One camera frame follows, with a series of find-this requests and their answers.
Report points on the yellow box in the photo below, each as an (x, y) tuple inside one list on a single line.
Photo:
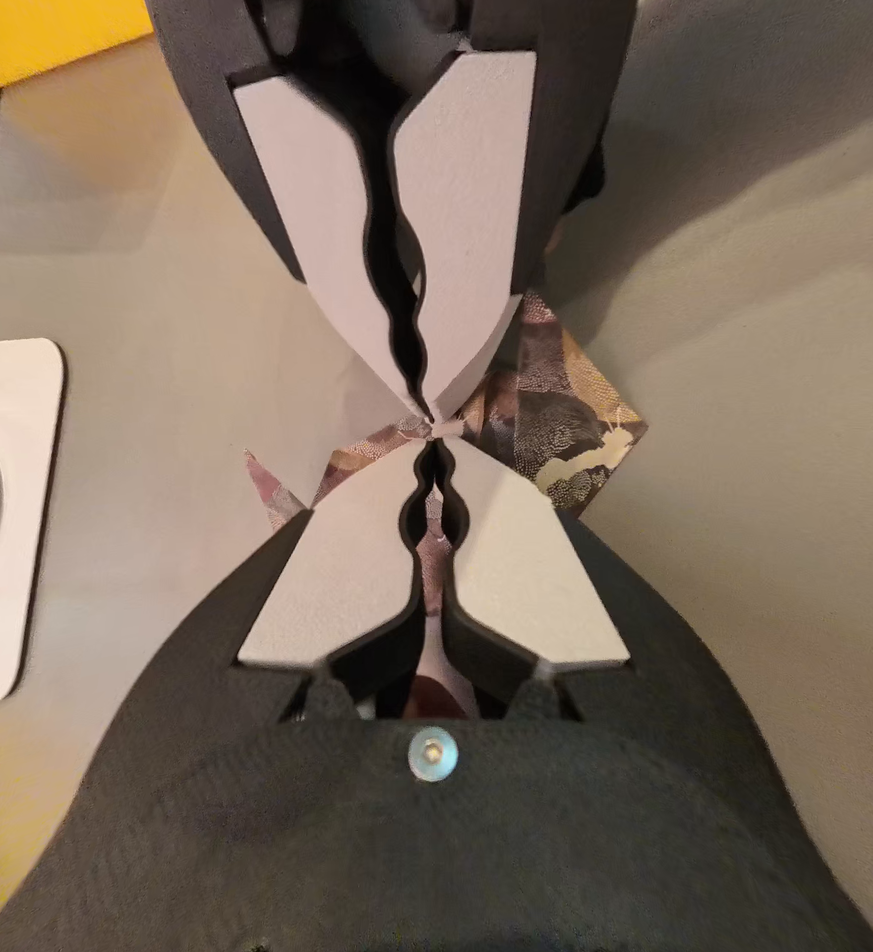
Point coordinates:
[(42, 30)]

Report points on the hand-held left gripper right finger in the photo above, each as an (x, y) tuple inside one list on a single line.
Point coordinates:
[(540, 587)]

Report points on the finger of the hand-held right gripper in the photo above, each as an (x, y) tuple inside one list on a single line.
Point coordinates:
[(302, 186), (466, 223)]

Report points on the patterned origami paper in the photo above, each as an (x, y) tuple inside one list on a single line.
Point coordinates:
[(555, 416)]

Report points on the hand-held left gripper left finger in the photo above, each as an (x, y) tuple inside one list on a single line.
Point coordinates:
[(332, 573)]

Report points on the white rounded board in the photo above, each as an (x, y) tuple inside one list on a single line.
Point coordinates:
[(20, 461)]

